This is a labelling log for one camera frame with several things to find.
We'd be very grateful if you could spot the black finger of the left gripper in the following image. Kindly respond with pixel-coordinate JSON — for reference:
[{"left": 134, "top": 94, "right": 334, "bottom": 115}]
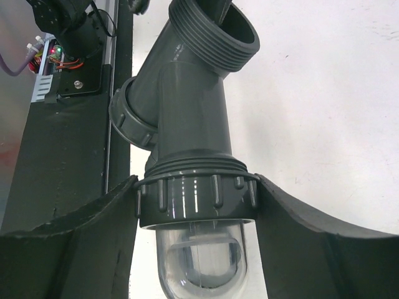
[{"left": 128, "top": 0, "right": 150, "bottom": 15}]

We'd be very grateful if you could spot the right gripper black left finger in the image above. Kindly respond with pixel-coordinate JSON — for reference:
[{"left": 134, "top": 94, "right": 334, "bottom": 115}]
[{"left": 1, "top": 176, "right": 138, "bottom": 298}]

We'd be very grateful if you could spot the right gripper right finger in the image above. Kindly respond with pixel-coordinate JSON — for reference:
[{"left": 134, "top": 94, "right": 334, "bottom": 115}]
[{"left": 256, "top": 178, "right": 398, "bottom": 298}]

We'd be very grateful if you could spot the grey pipe tee fitting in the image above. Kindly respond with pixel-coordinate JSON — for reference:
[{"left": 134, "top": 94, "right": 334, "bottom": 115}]
[{"left": 109, "top": 1, "right": 260, "bottom": 229}]

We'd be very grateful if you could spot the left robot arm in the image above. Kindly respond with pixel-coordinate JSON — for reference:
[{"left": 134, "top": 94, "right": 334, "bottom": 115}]
[{"left": 28, "top": 0, "right": 117, "bottom": 59}]

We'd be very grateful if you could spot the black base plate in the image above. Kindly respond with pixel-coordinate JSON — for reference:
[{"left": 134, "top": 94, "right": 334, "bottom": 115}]
[{"left": 1, "top": 1, "right": 133, "bottom": 234}]

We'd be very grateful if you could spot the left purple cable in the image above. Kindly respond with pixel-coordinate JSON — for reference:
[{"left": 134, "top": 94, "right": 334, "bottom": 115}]
[{"left": 0, "top": 36, "right": 44, "bottom": 77}]

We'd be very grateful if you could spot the left white cable duct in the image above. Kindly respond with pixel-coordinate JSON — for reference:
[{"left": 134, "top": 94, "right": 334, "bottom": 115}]
[{"left": 31, "top": 75, "right": 53, "bottom": 103}]

